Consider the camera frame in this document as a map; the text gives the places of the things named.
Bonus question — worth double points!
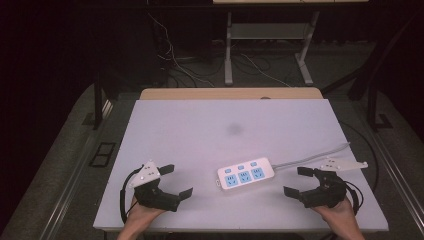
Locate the black metal stand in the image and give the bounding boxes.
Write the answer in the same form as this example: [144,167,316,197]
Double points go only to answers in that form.
[365,79,394,132]
[81,71,116,131]

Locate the white floor cable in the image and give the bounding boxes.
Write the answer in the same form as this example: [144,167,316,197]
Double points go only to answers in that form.
[239,52,292,88]
[147,12,215,88]

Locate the white table mat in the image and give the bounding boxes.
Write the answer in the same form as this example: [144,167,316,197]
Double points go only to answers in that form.
[93,98,390,233]

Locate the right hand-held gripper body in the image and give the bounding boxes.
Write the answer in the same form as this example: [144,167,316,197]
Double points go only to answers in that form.
[300,157,370,210]

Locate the metal floor rail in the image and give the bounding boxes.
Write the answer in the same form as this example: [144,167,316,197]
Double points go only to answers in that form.
[368,131,424,231]
[39,99,115,240]

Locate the white metal desk frame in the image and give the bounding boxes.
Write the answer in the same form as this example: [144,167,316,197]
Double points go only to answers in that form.
[212,0,370,87]

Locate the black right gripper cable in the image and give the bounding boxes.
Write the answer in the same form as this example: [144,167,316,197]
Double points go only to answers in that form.
[343,180,365,216]

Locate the person's left hand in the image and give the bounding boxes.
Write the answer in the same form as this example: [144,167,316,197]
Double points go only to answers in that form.
[125,195,167,231]

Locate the wooden table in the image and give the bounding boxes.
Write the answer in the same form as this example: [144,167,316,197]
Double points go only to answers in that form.
[139,87,324,101]

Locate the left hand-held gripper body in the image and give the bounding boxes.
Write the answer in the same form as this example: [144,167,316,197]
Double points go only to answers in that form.
[128,160,181,213]

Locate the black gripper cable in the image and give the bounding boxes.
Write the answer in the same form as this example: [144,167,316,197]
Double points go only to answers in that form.
[119,166,145,225]
[343,180,365,216]

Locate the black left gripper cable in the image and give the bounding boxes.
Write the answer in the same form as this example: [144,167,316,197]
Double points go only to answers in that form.
[119,166,145,225]

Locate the black floor cable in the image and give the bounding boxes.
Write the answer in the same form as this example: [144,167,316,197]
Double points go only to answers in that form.
[339,120,380,195]

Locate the grey power strip cable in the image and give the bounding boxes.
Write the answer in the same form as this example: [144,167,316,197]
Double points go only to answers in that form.
[271,142,351,170]

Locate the white power strip blue sockets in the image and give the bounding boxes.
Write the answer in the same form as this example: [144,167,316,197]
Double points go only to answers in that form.
[216,157,276,191]

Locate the black floor socket plate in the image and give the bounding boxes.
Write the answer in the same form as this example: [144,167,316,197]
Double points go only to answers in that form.
[88,141,117,168]

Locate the person's right hand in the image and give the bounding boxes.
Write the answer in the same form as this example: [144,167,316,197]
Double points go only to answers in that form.
[312,196,362,233]

